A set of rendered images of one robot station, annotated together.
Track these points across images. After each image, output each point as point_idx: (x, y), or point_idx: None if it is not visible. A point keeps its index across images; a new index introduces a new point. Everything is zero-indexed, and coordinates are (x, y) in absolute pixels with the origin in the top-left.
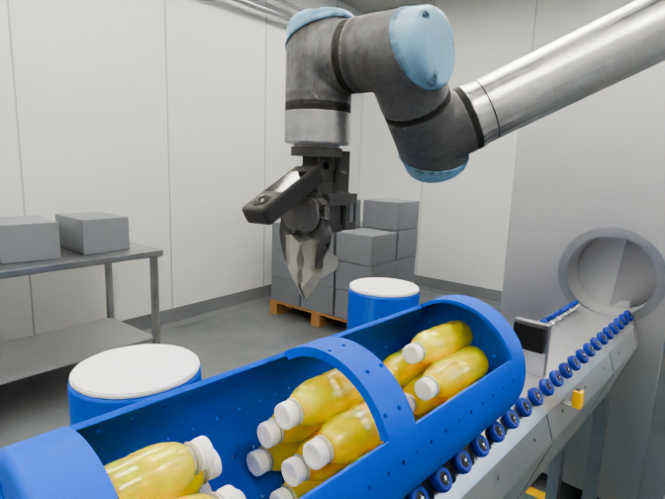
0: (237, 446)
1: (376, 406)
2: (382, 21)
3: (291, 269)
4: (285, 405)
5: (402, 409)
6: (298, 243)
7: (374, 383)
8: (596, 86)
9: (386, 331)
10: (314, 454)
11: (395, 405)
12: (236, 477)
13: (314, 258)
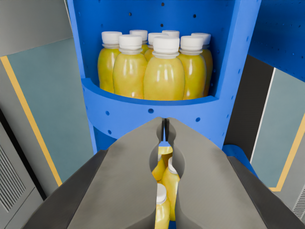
0: (225, 36)
1: (86, 88)
2: None
3: (200, 140)
4: (164, 40)
5: (86, 109)
6: (184, 215)
7: (97, 106)
8: None
9: None
10: (127, 36)
11: (87, 106)
12: (211, 24)
13: (100, 169)
